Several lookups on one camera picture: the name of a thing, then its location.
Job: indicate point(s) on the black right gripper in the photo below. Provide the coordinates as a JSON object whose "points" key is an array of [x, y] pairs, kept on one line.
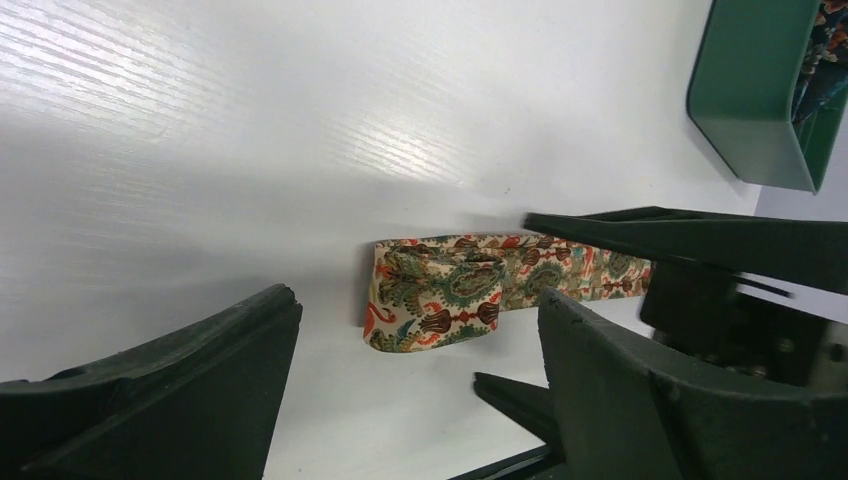
{"points": [[702, 313]]}

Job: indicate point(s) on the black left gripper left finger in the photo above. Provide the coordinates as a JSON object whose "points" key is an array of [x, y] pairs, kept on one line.
{"points": [[199, 403]]}

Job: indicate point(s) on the green divided plastic tray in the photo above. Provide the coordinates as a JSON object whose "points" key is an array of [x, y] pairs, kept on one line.
{"points": [[742, 93]]}

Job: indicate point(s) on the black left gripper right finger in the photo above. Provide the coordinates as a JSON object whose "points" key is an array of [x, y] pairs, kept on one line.
{"points": [[628, 407]]}

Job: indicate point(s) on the rolled dark patterned tie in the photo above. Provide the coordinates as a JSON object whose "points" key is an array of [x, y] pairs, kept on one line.
{"points": [[823, 72]]}

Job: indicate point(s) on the beige paisley patterned tie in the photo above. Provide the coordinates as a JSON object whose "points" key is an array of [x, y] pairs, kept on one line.
{"points": [[431, 292]]}

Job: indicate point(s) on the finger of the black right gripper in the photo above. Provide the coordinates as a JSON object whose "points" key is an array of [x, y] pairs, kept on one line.
{"points": [[529, 406]]}

